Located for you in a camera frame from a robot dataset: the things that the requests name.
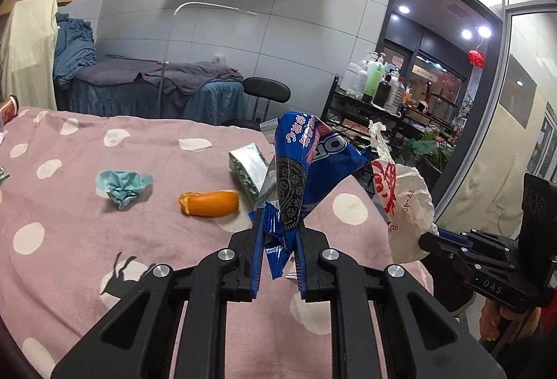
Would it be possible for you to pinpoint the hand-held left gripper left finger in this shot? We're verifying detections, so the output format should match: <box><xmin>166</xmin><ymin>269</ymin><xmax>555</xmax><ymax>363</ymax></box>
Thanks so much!
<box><xmin>51</xmin><ymin>205</ymin><xmax>270</xmax><ymax>379</ymax></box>

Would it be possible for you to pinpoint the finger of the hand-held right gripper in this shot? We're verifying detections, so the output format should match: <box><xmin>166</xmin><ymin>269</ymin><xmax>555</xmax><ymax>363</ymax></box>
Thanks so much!
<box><xmin>418</xmin><ymin>231</ymin><xmax>470</xmax><ymax>276</ymax></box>
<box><xmin>435</xmin><ymin>228</ymin><xmax>523</xmax><ymax>253</ymax></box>

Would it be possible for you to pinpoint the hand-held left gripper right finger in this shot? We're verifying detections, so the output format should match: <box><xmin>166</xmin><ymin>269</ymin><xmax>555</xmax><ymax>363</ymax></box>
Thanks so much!
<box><xmin>295</xmin><ymin>227</ymin><xmax>492</xmax><ymax>379</ymax></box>

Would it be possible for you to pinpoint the white red printed plastic bag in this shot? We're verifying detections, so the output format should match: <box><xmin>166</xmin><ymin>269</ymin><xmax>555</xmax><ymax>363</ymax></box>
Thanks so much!
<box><xmin>368</xmin><ymin>120</ymin><xmax>438</xmax><ymax>265</ymax></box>

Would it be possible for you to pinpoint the blue cookie wrapper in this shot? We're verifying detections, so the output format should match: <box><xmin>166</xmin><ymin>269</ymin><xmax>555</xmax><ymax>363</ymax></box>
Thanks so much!
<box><xmin>248</xmin><ymin>110</ymin><xmax>371</xmax><ymax>281</ymax></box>

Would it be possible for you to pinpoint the person's right hand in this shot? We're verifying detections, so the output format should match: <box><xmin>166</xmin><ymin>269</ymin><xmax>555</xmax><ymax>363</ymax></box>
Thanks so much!
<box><xmin>479</xmin><ymin>298</ymin><xmax>542</xmax><ymax>343</ymax></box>

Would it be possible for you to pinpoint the orange peel piece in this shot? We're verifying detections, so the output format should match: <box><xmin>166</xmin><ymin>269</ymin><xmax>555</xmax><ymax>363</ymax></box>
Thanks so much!
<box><xmin>178</xmin><ymin>190</ymin><xmax>240</xmax><ymax>218</ymax></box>

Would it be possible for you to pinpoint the pink polka dot blanket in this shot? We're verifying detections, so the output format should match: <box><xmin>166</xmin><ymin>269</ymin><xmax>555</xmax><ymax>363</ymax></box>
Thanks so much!
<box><xmin>0</xmin><ymin>106</ymin><xmax>436</xmax><ymax>379</ymax></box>

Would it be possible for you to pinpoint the silver foil wrapper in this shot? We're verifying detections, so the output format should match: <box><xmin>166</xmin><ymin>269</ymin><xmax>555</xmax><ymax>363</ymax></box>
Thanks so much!
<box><xmin>228</xmin><ymin>144</ymin><xmax>271</xmax><ymax>206</ymax></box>

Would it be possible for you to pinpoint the potted green plant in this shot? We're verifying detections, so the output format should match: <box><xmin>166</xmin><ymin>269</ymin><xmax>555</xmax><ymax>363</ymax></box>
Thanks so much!
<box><xmin>400</xmin><ymin>129</ymin><xmax>456</xmax><ymax>189</ymax></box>

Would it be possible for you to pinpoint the crumpled teal tissue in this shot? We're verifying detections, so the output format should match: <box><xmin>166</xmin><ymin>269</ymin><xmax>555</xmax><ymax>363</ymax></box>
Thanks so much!
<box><xmin>96</xmin><ymin>170</ymin><xmax>154</xmax><ymax>211</ymax></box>

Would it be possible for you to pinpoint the blue skirted massage bed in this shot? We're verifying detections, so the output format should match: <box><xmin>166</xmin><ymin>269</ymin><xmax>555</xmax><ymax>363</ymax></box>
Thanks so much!
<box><xmin>56</xmin><ymin>57</ymin><xmax>247</xmax><ymax>128</ymax></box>

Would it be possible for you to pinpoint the black trolley cart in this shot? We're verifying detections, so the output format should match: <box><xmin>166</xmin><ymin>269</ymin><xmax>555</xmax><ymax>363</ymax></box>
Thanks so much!
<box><xmin>324</xmin><ymin>75</ymin><xmax>419</xmax><ymax>147</ymax></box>

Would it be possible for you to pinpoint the black round stool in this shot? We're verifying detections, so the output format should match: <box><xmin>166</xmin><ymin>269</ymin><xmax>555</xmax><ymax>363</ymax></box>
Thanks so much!
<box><xmin>220</xmin><ymin>77</ymin><xmax>291</xmax><ymax>130</ymax></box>

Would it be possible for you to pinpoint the cluster of toiletry bottles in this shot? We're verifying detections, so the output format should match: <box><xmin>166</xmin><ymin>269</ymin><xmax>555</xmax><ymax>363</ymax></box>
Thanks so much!
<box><xmin>346</xmin><ymin>50</ymin><xmax>412</xmax><ymax>115</ymax></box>

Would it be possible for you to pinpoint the grey blanket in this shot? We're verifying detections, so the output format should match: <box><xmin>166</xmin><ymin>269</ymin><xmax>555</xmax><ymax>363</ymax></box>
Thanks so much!
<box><xmin>76</xmin><ymin>59</ymin><xmax>244</xmax><ymax>98</ymax></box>

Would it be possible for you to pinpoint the white arc lamp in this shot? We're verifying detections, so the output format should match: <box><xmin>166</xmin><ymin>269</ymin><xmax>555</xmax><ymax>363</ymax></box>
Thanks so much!
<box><xmin>158</xmin><ymin>1</ymin><xmax>259</xmax><ymax>102</ymax></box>

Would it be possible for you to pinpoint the blue bedding pile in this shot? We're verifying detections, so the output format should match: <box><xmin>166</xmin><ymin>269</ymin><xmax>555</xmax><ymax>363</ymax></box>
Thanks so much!
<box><xmin>53</xmin><ymin>14</ymin><xmax>97</xmax><ymax>86</ymax></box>

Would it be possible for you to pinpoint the red snack tube can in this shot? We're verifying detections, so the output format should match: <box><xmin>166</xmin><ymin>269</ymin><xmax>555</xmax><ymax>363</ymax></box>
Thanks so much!
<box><xmin>0</xmin><ymin>96</ymin><xmax>21</xmax><ymax>126</ymax></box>

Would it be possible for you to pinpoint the cream towel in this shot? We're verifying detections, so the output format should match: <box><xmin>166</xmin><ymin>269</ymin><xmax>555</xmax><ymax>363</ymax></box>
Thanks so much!
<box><xmin>0</xmin><ymin>0</ymin><xmax>60</xmax><ymax>111</ymax></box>

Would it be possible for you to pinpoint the black door frame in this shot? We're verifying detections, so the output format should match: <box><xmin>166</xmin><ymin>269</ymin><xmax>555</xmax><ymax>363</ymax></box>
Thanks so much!
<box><xmin>376</xmin><ymin>0</ymin><xmax>511</xmax><ymax>215</ymax></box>

